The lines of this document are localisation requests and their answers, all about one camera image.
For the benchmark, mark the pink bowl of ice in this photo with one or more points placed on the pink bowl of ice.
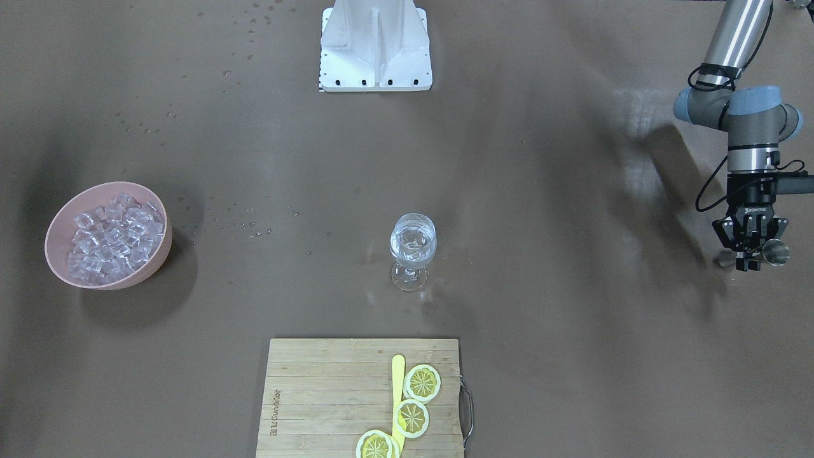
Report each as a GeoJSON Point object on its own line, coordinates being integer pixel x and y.
{"type": "Point", "coordinates": [112, 236]}

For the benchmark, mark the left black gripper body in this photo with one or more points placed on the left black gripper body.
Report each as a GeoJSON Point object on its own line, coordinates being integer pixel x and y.
{"type": "Point", "coordinates": [751, 194]}

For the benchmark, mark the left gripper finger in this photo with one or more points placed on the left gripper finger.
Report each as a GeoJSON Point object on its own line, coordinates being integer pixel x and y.
{"type": "Point", "coordinates": [756, 260]}
{"type": "Point", "coordinates": [743, 261]}

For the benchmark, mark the lemon slice near handle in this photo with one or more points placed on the lemon slice near handle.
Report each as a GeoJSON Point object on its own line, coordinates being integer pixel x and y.
{"type": "Point", "coordinates": [422, 383]}

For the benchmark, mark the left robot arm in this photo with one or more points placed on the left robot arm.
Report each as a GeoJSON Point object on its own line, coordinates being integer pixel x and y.
{"type": "Point", "coordinates": [756, 121]}

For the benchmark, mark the bamboo cutting board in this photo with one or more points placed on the bamboo cutting board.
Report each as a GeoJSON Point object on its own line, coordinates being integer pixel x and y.
{"type": "Point", "coordinates": [320, 394]}

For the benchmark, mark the clear wine glass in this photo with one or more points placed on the clear wine glass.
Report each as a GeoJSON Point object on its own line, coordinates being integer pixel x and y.
{"type": "Point", "coordinates": [413, 244]}

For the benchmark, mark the far lemon slice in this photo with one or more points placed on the far lemon slice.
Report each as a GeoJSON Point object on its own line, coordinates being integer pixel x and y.
{"type": "Point", "coordinates": [376, 443]}

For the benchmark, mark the middle lemon slice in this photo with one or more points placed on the middle lemon slice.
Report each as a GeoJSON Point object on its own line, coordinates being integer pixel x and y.
{"type": "Point", "coordinates": [410, 418]}

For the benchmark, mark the steel jigger cup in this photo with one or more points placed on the steel jigger cup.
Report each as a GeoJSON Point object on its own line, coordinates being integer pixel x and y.
{"type": "Point", "coordinates": [774, 253]}

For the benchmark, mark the white camera mast base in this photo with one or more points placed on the white camera mast base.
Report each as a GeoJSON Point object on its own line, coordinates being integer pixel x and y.
{"type": "Point", "coordinates": [374, 46]}

